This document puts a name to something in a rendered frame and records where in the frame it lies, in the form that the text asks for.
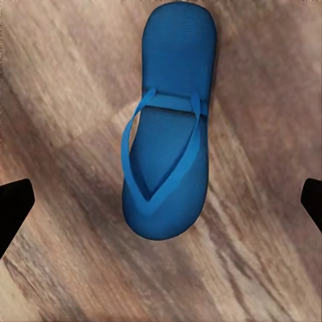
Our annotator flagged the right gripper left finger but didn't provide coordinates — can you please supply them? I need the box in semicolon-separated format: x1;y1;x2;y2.
0;178;35;258

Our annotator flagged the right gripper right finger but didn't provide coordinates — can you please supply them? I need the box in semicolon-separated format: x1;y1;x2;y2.
300;178;322;233

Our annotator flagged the sandal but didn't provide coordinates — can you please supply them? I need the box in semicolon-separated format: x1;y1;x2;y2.
121;1;217;241

